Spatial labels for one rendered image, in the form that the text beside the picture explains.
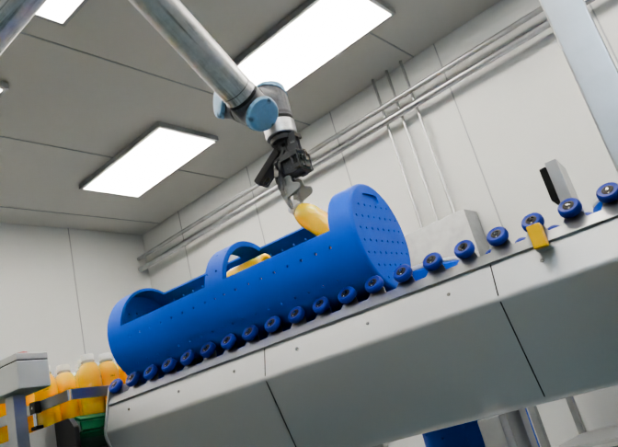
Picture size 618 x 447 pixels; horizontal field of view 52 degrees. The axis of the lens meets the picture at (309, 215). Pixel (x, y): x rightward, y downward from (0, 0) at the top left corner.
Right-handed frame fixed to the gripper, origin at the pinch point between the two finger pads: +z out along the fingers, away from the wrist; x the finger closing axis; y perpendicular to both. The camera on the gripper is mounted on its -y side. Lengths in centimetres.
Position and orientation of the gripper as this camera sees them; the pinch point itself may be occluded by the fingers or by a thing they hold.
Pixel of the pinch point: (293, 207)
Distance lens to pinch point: 172.1
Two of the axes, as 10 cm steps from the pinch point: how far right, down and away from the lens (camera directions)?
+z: 2.5, 9.1, -3.2
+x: 5.5, 1.4, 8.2
